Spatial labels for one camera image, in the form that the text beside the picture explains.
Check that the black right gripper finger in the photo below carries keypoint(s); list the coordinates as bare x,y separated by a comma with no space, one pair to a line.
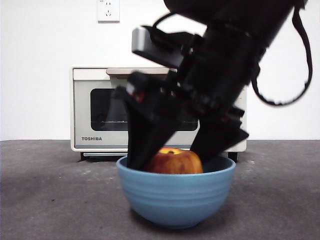
215,137
147,130

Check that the red yellow apple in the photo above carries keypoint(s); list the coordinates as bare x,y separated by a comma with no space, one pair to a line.
175,162

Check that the blue ribbed bowl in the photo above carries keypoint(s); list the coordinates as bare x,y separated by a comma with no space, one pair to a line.
175,197

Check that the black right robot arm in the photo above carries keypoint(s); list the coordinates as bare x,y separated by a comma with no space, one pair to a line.
250,15

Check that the cream Toshiba toaster oven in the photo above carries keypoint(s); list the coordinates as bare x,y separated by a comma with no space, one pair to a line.
240,148

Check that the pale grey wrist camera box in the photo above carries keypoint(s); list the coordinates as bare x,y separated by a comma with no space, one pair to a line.
140,40

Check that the white wall socket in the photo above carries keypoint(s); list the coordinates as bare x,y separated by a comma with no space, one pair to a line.
108,11

